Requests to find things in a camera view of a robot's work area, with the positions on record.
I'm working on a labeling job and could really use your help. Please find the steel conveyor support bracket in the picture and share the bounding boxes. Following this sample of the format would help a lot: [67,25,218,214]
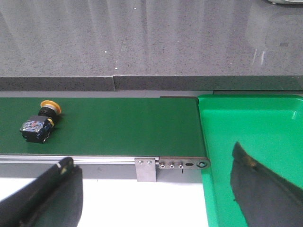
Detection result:
[134,157,156,182]

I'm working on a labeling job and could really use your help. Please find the yellow emergency push button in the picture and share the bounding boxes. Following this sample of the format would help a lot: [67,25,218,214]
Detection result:
[19,100,62,143]

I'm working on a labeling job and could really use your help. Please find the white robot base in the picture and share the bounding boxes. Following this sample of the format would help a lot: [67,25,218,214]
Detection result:
[268,0,303,4]

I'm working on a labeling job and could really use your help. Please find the dark granite slab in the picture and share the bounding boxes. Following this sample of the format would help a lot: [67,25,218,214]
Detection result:
[0,0,303,91]

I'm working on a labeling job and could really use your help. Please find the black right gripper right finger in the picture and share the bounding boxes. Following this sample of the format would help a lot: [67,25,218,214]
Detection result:
[230,142,303,227]

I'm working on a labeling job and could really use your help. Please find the green plastic tray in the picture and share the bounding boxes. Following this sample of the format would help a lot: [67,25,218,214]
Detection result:
[198,95,303,227]

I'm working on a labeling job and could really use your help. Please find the green conveyor belt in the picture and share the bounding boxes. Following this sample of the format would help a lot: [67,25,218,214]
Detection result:
[0,97,205,157]

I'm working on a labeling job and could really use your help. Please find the steel conveyor end plate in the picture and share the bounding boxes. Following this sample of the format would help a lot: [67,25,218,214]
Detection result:
[159,157,211,170]

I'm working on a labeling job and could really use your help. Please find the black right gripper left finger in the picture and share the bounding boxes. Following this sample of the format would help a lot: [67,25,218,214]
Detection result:
[0,157,83,227]

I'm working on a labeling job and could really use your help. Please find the aluminium conveyor side rail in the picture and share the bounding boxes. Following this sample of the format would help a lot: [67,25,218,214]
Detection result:
[0,155,160,166]

